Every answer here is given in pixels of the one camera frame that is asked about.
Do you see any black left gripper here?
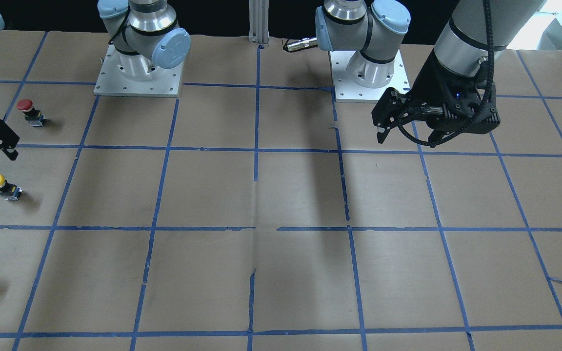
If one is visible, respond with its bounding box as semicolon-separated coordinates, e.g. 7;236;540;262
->
372;52;494;145

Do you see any yellow push button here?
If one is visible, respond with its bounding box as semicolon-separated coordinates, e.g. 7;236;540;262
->
0;174;22;201

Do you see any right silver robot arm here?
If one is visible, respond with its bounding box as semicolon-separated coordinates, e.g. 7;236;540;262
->
0;0;191;160

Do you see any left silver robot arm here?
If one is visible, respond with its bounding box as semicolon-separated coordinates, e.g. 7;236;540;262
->
315;0;543;148

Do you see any red push button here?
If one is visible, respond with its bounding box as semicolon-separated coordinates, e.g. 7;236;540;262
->
16;98;45;127

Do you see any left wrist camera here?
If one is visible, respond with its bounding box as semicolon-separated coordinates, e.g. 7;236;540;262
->
446;82;501;134

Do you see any aluminium frame post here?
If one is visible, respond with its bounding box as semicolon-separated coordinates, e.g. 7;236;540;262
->
248;0;269;46

